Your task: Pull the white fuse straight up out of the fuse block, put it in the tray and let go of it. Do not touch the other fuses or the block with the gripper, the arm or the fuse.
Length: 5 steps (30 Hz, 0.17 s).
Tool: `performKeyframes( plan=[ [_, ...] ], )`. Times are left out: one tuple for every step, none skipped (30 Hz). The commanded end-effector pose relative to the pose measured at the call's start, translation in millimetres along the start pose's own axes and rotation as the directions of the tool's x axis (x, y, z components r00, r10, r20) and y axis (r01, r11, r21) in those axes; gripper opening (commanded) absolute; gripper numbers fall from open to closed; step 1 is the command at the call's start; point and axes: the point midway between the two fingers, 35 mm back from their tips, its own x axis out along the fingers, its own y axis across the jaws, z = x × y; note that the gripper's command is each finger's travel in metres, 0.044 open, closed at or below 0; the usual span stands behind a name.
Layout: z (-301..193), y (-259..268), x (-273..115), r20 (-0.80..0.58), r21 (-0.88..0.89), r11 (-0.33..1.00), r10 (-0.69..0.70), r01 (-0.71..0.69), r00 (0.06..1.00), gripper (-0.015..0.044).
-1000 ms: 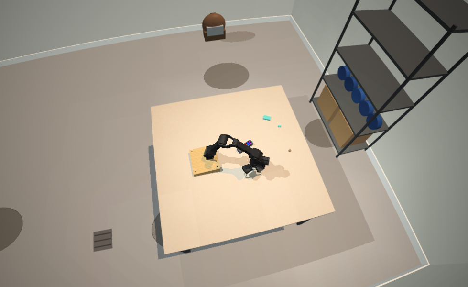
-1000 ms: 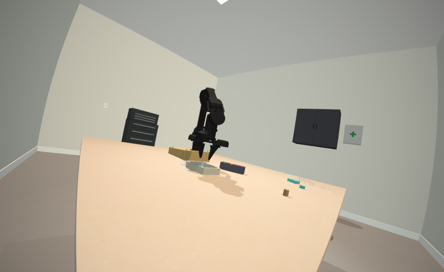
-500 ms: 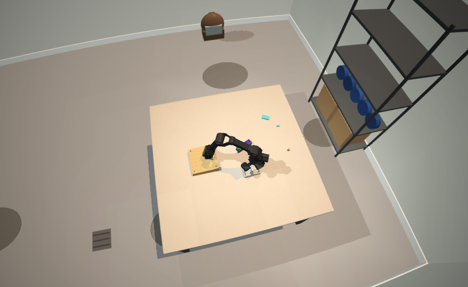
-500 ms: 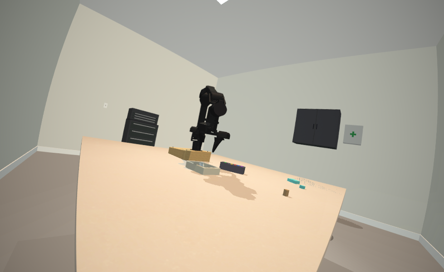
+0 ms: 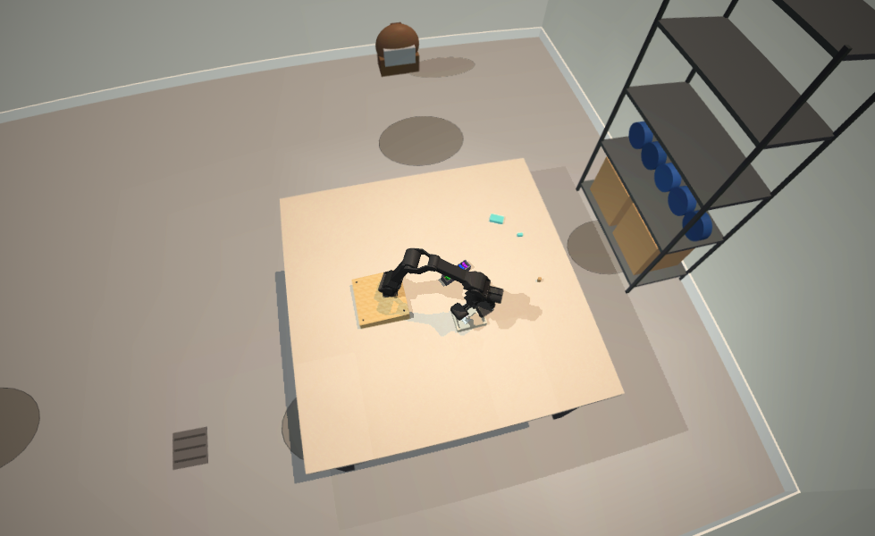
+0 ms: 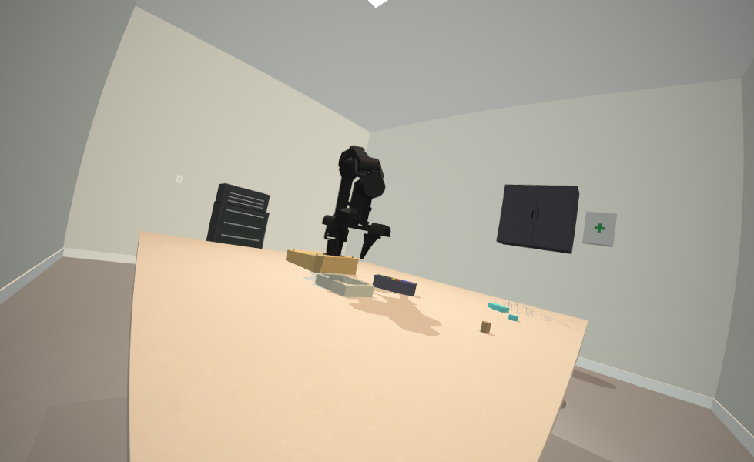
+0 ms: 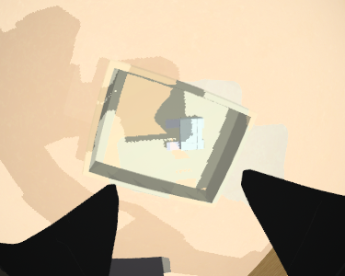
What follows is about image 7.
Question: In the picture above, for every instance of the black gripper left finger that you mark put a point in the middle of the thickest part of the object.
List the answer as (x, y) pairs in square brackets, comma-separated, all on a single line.
[(79, 244)]

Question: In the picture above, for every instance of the dark grey fuse block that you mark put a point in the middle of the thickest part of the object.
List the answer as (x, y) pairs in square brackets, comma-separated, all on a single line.
[(152, 266)]

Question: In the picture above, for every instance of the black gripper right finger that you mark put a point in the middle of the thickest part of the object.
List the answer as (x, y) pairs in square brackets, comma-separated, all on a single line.
[(305, 226)]

